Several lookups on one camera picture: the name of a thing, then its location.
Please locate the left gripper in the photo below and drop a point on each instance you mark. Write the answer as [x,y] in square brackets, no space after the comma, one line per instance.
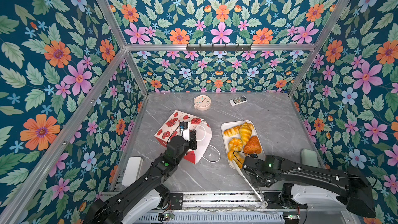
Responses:
[193,140]

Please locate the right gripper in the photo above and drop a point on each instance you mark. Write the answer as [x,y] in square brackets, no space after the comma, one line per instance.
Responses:
[254,184]

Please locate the red white paper bag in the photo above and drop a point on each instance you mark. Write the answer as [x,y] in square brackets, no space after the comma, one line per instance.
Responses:
[171,128]

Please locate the round bundt fake bread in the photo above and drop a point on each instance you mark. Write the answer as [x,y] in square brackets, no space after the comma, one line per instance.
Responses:
[235,144]

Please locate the brown croissant fake bread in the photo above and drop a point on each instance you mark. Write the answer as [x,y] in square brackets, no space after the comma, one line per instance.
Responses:
[253,146]

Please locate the pale yellow croissant bread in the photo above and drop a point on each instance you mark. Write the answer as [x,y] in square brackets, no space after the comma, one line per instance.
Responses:
[245,132]

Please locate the orange swirl fake bread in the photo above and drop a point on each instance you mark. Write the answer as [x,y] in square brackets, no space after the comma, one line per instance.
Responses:
[237,156]

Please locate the long yellow fake bread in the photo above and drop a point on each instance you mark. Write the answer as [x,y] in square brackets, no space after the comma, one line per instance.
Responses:
[232,131]

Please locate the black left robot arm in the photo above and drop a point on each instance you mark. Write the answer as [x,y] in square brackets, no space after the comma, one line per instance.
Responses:
[147,192]

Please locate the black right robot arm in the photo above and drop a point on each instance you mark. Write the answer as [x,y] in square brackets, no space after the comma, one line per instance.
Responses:
[351,186]

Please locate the pink round clock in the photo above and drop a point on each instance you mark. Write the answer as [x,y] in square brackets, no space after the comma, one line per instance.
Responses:
[202,102]

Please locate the white rectangular tray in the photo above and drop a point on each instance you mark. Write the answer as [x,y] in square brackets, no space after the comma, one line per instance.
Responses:
[226,139]

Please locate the white box on table edge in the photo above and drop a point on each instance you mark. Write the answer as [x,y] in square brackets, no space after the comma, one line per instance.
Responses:
[132,171]

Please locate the pale green box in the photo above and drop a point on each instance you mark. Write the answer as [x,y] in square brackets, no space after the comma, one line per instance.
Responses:
[309,158]

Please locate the white remote control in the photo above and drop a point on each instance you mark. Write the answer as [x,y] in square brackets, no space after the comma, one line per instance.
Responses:
[238,101]

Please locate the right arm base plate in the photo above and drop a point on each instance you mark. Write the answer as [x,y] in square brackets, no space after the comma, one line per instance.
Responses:
[281,200]

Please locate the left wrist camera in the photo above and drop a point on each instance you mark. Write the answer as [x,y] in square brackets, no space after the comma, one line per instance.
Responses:
[184,130]

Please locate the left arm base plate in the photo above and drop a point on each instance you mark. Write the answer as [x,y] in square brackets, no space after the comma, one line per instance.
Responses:
[173,201]

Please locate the black hook rail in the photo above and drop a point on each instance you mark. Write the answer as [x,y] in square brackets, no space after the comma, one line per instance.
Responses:
[218,47]

